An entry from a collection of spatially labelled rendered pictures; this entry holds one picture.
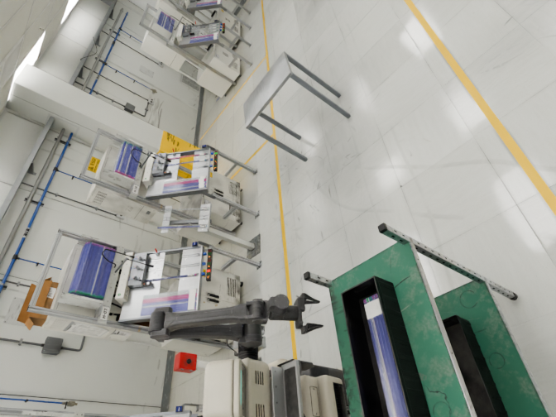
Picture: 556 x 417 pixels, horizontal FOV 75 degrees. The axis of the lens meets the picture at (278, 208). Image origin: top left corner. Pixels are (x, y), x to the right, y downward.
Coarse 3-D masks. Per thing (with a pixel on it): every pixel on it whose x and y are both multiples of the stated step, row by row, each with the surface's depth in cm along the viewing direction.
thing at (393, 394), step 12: (372, 300) 139; (372, 312) 137; (372, 324) 135; (384, 324) 131; (372, 336) 133; (384, 336) 129; (384, 348) 128; (384, 360) 126; (384, 372) 124; (396, 372) 121; (384, 384) 123; (396, 384) 119; (396, 396) 118; (396, 408) 116
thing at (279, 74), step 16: (288, 64) 337; (272, 80) 350; (320, 80) 378; (256, 96) 367; (272, 96) 339; (320, 96) 345; (336, 96) 394; (256, 112) 352; (256, 128) 367; (288, 128) 419; (304, 160) 399
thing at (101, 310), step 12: (96, 240) 340; (48, 264) 309; (228, 264) 390; (36, 288) 293; (36, 300) 288; (60, 300) 304; (72, 300) 305; (84, 300) 307; (96, 300) 310; (96, 312) 320; (108, 312) 316
